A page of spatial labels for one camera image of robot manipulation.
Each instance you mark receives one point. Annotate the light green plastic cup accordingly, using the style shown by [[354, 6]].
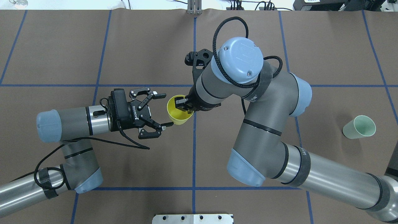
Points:
[[360, 127]]

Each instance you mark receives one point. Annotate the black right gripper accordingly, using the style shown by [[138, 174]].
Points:
[[193, 101]]

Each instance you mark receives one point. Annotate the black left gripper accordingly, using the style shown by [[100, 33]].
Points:
[[133, 116]]

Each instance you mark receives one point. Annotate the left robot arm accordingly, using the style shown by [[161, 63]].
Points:
[[73, 164]]

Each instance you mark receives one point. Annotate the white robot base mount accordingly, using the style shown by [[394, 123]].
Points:
[[193, 219]]

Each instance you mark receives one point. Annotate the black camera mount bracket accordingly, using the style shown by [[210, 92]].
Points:
[[198, 60]]

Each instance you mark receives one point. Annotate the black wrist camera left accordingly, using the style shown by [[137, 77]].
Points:
[[119, 112]]

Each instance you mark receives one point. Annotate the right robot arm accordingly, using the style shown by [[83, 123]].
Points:
[[238, 68]]

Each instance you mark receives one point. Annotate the yellow plastic cup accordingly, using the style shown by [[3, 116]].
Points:
[[177, 116]]

